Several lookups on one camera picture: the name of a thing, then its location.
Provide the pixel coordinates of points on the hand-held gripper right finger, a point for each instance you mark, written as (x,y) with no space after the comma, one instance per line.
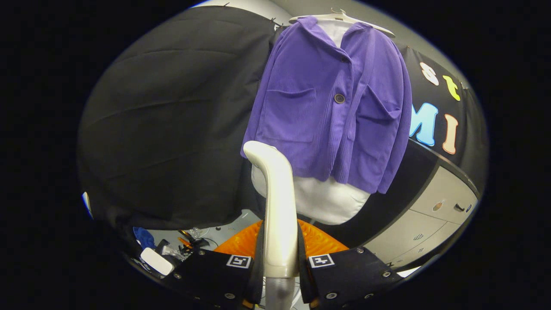
(348,275)

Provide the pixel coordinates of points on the black backdrop cloth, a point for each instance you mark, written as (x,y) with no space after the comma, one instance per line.
(163,129)

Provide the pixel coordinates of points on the white garment steamer head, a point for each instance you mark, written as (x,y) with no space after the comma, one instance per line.
(280,206)

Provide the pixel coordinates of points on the clear plastic wrap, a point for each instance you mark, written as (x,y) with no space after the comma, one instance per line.
(196,233)

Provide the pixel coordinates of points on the white ribbed box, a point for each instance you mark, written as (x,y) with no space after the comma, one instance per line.
(409,272)

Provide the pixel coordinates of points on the purple button jacket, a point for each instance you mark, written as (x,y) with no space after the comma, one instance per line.
(310,107)

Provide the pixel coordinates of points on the grey cabinet with black top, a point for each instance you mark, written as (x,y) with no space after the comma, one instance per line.
(447,193)

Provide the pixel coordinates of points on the white plastic clothes hanger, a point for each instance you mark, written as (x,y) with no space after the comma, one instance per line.
(340,18)

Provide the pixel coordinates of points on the white flat rounded device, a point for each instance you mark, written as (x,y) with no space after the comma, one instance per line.
(157,261)

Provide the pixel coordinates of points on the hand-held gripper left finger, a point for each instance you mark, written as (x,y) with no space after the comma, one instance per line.
(211,275)

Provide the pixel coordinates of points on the blue cloth item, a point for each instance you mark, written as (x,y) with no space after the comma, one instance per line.
(144,237)

